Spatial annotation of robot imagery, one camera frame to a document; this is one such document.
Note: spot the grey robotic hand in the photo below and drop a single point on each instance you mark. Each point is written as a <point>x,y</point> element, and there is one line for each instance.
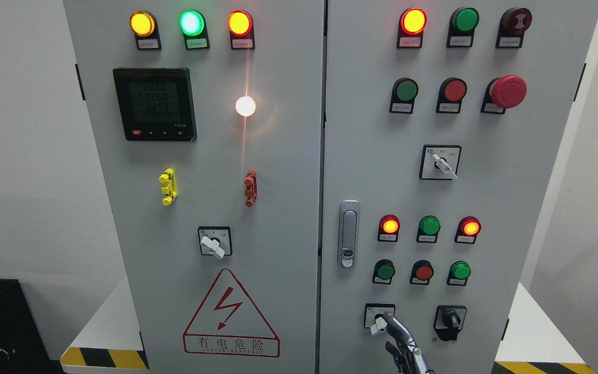
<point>406,354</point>

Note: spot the silver door handle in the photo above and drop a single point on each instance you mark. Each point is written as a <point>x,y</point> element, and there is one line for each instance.
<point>347,233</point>

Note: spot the right grey cabinet door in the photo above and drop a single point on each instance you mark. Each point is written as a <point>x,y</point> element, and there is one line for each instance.
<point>374,157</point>

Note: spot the grey cabinet door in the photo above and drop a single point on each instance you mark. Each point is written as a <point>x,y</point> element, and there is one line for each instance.
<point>274,242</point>
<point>374,157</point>

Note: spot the left grey cabinet door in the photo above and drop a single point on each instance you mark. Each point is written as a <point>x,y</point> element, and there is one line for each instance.
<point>274,242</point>

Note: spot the red push button lower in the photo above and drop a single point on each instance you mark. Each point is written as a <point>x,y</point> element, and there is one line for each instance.
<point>421,274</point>

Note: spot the red push button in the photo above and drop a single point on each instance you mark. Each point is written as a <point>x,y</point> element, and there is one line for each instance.
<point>450,96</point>
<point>421,274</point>

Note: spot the green push button lower right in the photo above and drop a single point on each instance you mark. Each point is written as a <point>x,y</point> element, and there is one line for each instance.
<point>459,273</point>

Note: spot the green indicator lower middle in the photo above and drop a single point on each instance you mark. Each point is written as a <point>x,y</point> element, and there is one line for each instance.
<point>428,229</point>

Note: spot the red lit indicator lower left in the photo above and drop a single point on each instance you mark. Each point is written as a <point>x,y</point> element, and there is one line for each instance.
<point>389,226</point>

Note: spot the red lit indicator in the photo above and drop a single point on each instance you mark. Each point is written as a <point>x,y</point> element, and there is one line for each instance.
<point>468,229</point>
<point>389,226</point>
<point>411,28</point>

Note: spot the red lit indicator lower right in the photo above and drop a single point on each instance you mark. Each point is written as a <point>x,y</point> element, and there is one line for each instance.
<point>468,229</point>

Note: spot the red electric hazard sign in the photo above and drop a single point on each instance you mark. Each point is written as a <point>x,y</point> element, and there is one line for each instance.
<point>228,322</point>

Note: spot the red plastic connector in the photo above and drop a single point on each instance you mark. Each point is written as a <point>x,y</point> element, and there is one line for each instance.
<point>251,188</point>

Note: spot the green push button upper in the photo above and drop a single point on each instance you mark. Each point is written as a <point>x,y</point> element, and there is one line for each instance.
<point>403,95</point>

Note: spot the red push button upper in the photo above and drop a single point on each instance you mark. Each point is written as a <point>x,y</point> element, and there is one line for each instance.
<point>450,96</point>

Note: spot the red emergency stop button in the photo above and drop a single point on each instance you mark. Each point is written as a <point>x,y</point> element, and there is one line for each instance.
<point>504,93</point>

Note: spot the white lit indicator lamp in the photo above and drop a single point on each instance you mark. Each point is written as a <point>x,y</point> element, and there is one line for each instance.
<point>245,106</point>

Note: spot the yellow plastic connector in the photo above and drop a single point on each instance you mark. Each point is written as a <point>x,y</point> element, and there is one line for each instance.
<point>168,188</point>

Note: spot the white platform hazard stripes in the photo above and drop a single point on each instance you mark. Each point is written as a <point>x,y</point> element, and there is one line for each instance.
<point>111,342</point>

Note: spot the red lit indicator top right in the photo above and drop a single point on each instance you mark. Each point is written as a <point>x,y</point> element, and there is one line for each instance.
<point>411,28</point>

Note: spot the green indicator top right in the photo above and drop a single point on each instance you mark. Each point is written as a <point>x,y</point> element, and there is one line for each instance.
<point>462,25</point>

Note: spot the dark red buzzer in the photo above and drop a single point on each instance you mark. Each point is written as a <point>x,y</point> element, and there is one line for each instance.
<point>513,24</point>

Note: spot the black digital power meter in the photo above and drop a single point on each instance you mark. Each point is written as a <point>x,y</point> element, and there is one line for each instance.
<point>156,104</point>

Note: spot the orange red indicator light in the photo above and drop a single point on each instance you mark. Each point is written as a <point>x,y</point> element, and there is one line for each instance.
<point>241,28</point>

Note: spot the green lit indicator light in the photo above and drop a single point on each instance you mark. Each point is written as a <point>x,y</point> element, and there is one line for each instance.
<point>194,29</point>

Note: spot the black box lower left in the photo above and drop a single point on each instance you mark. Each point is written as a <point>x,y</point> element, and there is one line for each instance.
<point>21,348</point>

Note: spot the yellow indicator light top left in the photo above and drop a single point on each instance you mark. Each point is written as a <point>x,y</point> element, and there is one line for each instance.
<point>145,29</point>

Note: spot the bottom white selector switch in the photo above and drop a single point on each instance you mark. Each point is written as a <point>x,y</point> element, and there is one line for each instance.
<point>373,317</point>

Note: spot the white selector switch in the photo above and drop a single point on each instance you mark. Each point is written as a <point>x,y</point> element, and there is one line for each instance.
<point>373,317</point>
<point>215,241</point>

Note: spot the black key switch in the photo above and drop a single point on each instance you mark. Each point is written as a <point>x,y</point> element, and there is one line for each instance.
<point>449,321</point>

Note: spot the upper right selector switch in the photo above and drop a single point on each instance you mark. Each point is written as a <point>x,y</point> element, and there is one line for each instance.
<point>440,162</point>

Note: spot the left white selector switch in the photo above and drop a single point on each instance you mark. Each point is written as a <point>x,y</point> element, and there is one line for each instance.
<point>215,241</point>

